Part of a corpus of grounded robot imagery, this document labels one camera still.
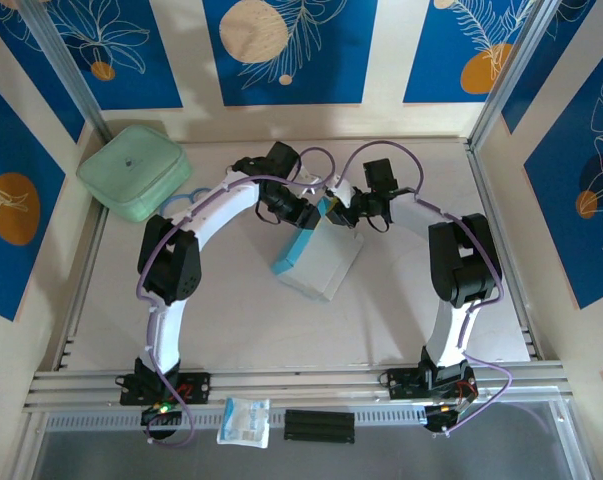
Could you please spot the teal and white paper box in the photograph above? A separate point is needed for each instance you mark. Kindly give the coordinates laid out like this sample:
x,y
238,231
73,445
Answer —
x,y
321,270

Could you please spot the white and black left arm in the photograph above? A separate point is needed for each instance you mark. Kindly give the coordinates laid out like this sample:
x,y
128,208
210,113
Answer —
x,y
216,210

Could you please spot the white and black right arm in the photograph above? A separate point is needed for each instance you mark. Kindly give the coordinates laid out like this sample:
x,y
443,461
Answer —
x,y
446,340

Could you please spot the blue stethoscope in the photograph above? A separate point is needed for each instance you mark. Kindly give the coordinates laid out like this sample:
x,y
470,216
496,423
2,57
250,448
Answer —
x,y
178,197

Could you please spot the mint green zipped case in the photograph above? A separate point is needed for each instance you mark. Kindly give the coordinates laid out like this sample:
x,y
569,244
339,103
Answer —
x,y
131,170

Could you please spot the black right controller board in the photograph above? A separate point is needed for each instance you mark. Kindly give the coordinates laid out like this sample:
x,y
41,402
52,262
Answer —
x,y
438,421

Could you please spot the black controller board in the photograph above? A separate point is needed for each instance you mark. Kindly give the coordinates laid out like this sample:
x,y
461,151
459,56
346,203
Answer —
x,y
438,421
153,416

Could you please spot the white gauze packet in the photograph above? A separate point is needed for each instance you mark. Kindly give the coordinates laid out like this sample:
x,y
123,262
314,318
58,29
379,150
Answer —
x,y
243,422

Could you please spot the black ribbed block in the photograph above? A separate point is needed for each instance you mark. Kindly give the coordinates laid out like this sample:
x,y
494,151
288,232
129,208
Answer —
x,y
320,426

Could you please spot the black left controller board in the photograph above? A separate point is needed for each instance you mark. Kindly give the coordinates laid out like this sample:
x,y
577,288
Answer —
x,y
153,416

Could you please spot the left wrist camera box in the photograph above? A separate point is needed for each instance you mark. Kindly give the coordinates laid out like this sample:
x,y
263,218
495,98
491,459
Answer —
x,y
308,181

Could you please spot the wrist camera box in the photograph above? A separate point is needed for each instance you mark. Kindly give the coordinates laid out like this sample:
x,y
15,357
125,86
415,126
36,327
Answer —
x,y
308,181
342,192

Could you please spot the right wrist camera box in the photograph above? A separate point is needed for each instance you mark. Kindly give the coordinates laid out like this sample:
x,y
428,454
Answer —
x,y
342,192

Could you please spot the blue floral wall poster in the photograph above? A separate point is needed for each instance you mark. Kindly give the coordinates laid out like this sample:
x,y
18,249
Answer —
x,y
556,65
331,75
431,50
556,225
146,75
6,125
31,75

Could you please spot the aluminium right side rail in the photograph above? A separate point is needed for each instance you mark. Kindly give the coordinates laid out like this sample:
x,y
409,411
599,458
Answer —
x,y
506,250

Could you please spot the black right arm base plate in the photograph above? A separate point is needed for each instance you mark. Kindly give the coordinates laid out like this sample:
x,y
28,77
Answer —
x,y
401,382

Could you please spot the aluminium front frame rail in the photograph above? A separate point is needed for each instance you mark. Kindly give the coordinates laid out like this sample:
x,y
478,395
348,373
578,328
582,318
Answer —
x,y
306,385

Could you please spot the aluminium right frame post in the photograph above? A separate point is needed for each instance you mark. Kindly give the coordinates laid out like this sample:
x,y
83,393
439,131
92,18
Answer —
x,y
511,70

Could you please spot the aluminium frame post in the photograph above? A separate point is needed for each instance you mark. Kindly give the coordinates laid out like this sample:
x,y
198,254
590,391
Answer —
x,y
61,65
511,70

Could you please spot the aluminium left side rail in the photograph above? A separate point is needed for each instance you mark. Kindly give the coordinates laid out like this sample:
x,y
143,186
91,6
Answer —
x,y
92,250

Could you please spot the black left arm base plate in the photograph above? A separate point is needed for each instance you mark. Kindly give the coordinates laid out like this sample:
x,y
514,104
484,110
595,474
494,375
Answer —
x,y
196,387

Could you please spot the aluminium left frame post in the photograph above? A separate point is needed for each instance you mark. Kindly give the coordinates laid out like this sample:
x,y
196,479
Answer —
x,y
61,65

